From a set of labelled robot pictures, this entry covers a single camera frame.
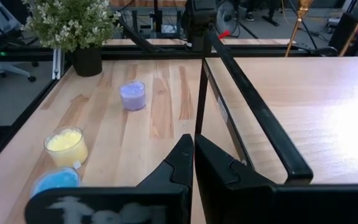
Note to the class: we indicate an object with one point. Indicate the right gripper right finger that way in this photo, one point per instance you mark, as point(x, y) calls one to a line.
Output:
point(222, 186)

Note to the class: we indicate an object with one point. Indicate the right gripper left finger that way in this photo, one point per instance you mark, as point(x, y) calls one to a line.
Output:
point(176, 174)

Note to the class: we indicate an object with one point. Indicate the purple candle in glass jar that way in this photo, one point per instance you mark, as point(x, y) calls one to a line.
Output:
point(133, 96)

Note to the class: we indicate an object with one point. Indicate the yellow candle in glass jar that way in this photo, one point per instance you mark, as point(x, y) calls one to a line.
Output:
point(67, 147)

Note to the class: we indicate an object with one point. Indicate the blue candle in glass jar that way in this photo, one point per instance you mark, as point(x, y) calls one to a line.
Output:
point(57, 180)

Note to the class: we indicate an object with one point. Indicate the small red object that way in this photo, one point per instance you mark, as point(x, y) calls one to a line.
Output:
point(224, 34)

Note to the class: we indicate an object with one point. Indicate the neighbouring wooden table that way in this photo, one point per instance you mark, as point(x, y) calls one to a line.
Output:
point(253, 41)

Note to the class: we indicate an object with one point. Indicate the black floor fan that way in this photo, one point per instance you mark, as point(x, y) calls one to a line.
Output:
point(225, 17)

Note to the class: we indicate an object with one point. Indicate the potted plant with white flowers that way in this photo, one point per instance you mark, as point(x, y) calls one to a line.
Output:
point(73, 25)

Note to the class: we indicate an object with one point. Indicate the person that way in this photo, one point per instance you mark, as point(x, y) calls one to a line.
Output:
point(259, 9)

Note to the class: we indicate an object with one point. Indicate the black device with blue light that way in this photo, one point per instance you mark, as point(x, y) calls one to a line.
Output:
point(350, 34)

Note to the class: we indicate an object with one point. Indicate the grey office chair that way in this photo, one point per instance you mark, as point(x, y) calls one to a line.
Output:
point(2, 37)

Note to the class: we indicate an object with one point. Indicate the black metal table frame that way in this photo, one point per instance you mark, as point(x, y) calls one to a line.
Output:
point(151, 55)

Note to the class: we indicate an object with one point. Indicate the wooden shelf with black frame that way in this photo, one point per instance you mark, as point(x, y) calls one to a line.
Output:
point(322, 109)

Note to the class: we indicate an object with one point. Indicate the silver aluminium bracket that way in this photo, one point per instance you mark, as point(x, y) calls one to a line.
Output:
point(57, 63)

